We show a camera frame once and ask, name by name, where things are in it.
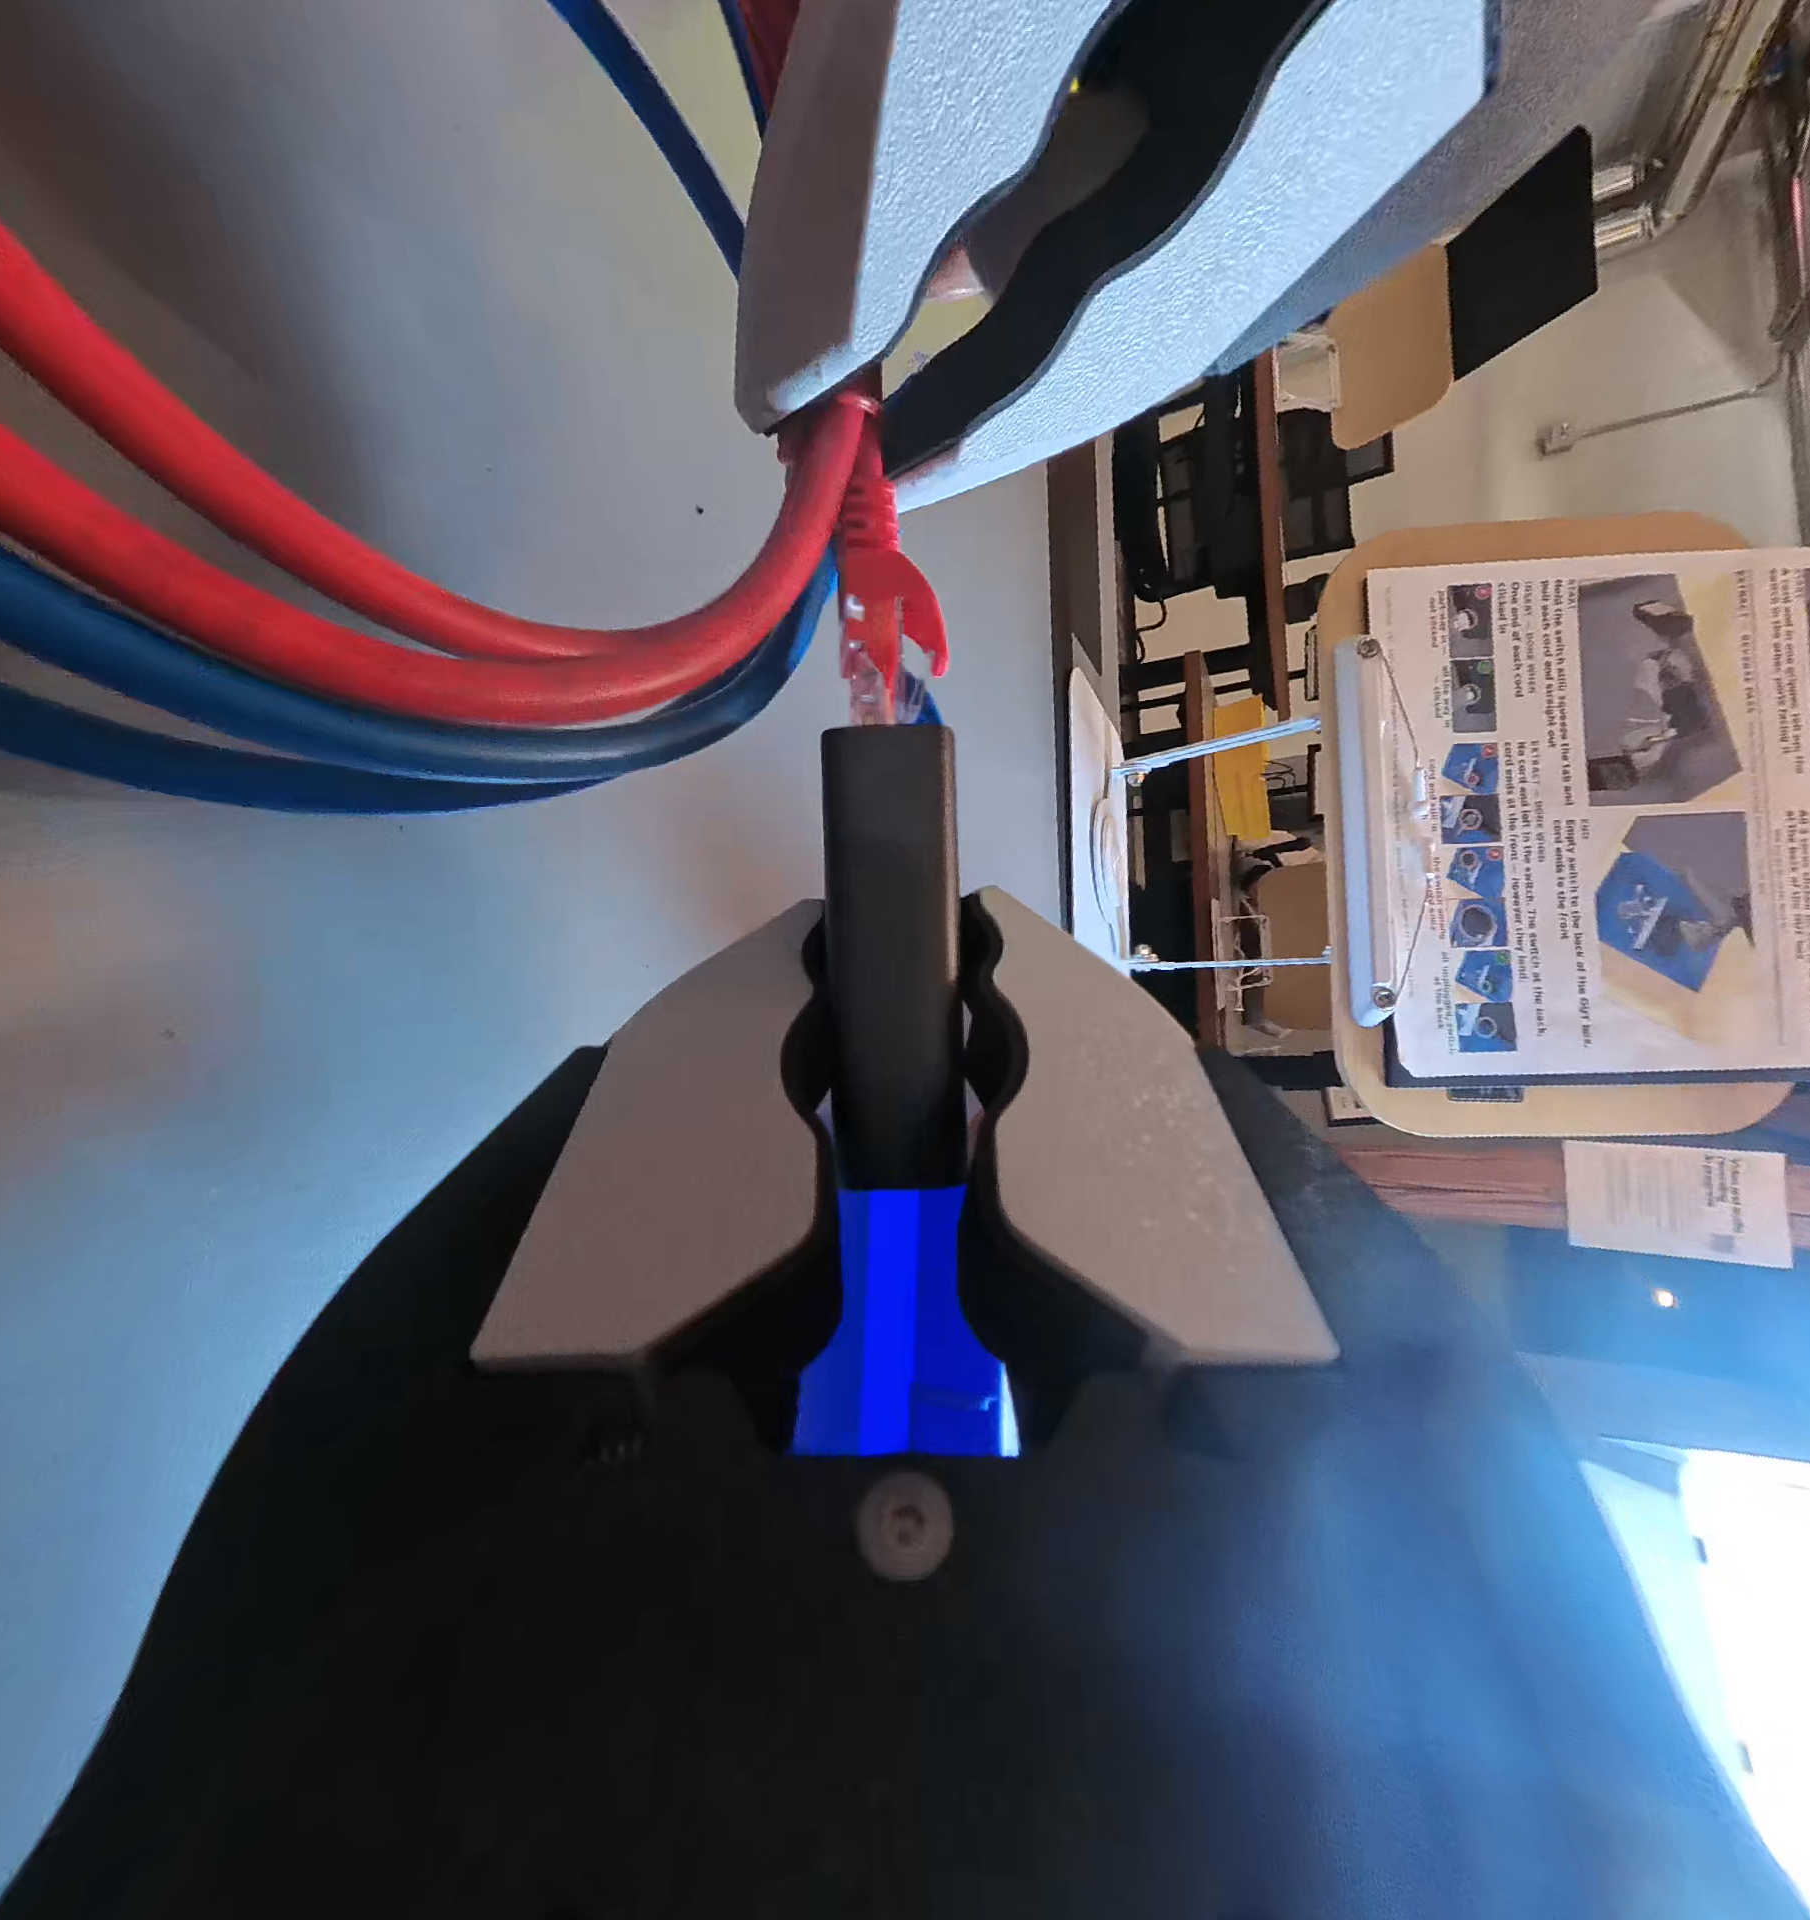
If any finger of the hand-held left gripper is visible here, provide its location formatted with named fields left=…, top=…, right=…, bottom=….
left=876, top=0, right=1501, bottom=513
left=735, top=0, right=1134, bottom=438

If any blue ethernet cable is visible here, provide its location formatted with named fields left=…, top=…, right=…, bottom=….
left=0, top=0, right=945, bottom=819

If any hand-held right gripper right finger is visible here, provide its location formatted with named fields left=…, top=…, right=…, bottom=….
left=959, top=885, right=1345, bottom=1452

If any plywood panel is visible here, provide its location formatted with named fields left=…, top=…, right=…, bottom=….
left=1329, top=245, right=1455, bottom=452

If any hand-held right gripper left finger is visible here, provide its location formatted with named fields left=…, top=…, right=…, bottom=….
left=470, top=896, right=847, bottom=1448

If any white document stand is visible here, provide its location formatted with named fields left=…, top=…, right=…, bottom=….
left=1067, top=629, right=1405, bottom=1033

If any black flat panel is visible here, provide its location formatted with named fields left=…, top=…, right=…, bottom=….
left=1446, top=127, right=1600, bottom=380

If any plywood display board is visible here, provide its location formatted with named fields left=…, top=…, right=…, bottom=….
left=1318, top=511, right=1810, bottom=1143

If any bright light panel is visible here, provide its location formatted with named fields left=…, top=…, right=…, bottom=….
left=1580, top=1441, right=1810, bottom=1920

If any red ethernet cable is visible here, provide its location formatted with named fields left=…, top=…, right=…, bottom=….
left=0, top=157, right=952, bottom=732

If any dark grey ethernet adapter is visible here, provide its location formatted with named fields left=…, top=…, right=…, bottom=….
left=821, top=724, right=970, bottom=1194

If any blue plastic bin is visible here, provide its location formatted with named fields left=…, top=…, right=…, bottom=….
left=792, top=1184, right=1024, bottom=1459

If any white paper label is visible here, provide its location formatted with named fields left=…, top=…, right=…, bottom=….
left=1565, top=1141, right=1795, bottom=1272

